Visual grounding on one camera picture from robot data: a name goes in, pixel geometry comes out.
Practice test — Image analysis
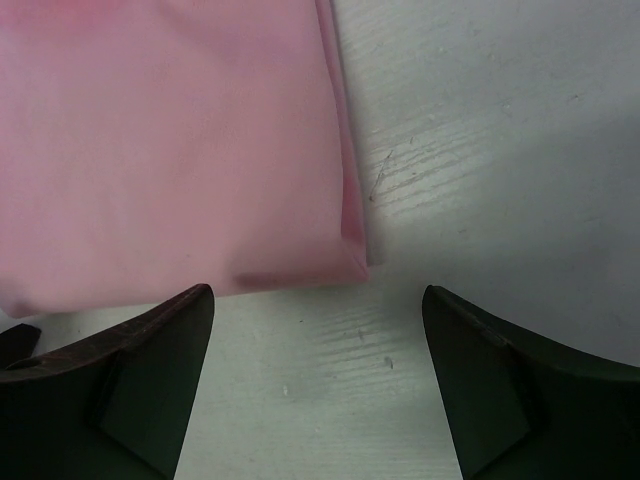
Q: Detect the pink t shirt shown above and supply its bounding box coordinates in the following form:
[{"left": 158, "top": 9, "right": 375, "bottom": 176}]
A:
[{"left": 1, "top": 1, "right": 369, "bottom": 317}]

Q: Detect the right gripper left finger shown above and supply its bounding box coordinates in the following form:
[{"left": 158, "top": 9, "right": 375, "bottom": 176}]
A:
[{"left": 1, "top": 285, "right": 214, "bottom": 480}]

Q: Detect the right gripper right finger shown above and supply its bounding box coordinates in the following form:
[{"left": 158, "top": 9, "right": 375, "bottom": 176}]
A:
[{"left": 422, "top": 286, "right": 639, "bottom": 479}]

